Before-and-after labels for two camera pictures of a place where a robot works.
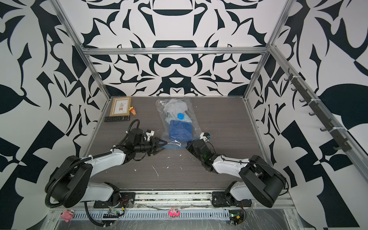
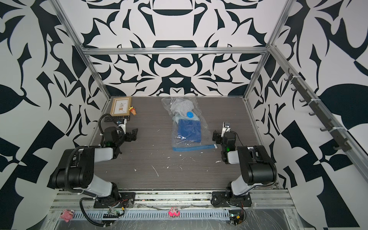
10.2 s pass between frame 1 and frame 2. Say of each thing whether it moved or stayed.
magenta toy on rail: stayed
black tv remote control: stayed
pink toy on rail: stayed
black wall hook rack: stayed
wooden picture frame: stayed
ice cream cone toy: stayed
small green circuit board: stayed
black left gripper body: moved
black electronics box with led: stayed
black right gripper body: moved
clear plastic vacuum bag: moved
